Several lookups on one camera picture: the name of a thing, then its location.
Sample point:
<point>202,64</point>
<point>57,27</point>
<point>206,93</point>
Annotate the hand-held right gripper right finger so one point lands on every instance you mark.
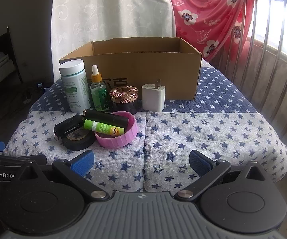
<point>199,163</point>

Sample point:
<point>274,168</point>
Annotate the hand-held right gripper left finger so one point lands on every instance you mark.
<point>83,161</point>

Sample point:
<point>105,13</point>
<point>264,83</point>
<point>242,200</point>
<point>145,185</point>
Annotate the black tape roll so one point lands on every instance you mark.
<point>76,145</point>

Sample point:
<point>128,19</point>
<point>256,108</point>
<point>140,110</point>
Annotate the green lip balm stick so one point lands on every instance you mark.
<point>101,127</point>

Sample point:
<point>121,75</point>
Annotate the black lipstick tube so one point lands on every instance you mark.
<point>101,115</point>

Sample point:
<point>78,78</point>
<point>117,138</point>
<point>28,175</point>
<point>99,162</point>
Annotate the green dropper bottle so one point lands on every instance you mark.
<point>100,97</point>

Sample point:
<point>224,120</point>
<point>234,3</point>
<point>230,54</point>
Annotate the dark jar rose gold lid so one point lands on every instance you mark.
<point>123,93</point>

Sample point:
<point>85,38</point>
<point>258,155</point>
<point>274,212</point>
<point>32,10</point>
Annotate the brown cardboard box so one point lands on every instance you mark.
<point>146,67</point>

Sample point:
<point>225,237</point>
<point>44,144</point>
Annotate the blue white star blanket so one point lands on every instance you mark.
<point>208,134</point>

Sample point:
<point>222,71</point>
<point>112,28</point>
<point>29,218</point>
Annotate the white capped pill bottle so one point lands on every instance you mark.
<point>73,89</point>

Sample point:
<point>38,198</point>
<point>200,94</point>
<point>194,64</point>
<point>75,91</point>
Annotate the white charger plug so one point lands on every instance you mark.
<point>153,97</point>

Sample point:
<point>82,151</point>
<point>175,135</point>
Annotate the red floral cloth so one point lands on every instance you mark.
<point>203,17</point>

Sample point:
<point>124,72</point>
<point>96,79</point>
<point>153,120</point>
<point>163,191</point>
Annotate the white lace curtain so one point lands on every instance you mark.
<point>108,10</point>

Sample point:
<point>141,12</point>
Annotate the black bed frame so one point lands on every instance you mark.
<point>10,44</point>

